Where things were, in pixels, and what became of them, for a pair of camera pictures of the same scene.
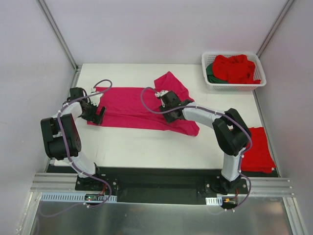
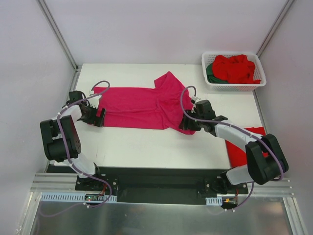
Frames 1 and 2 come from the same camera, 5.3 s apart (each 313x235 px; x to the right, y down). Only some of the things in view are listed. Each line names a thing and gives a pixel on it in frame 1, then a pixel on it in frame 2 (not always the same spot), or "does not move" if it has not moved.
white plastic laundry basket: (208, 58) does not move
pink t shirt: (140, 106) does not move
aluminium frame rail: (63, 182) does not move
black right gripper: (168, 107) -> (189, 123)
